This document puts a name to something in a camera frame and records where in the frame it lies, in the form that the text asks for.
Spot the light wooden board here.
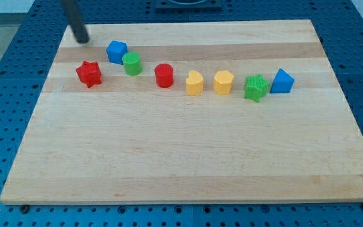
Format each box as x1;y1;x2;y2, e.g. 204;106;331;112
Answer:
0;20;363;205

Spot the yellow heart block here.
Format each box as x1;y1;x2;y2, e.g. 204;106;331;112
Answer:
185;70;204;96

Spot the yellow hexagon block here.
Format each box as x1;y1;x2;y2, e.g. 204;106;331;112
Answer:
213;70;234;95

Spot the red cylinder block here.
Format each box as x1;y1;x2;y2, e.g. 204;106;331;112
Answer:
154;63;174;88

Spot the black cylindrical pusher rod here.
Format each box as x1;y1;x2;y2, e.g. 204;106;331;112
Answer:
60;0;89;44

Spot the blue cube block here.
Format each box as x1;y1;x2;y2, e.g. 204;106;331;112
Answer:
106;40;128;65

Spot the green star block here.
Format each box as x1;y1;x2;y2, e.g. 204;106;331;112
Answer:
244;74;270;102

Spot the red star block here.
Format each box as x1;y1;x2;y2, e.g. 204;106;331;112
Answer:
76;61;102;88

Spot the blue triangle block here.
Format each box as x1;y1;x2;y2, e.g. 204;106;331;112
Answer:
270;69;295;93

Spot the green cylinder block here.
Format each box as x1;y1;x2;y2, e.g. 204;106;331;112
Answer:
122;52;142;76

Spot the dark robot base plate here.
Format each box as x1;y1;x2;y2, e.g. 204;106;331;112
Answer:
154;0;222;11

